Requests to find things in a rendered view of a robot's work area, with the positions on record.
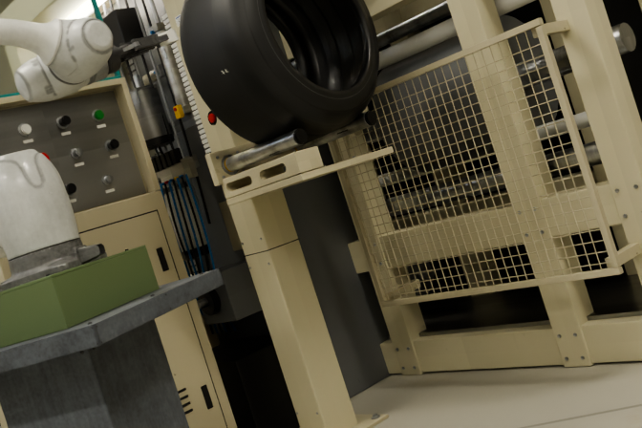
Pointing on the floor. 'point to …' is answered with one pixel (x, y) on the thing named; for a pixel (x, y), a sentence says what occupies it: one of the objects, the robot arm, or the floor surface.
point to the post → (270, 251)
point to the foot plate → (369, 420)
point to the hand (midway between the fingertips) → (164, 38)
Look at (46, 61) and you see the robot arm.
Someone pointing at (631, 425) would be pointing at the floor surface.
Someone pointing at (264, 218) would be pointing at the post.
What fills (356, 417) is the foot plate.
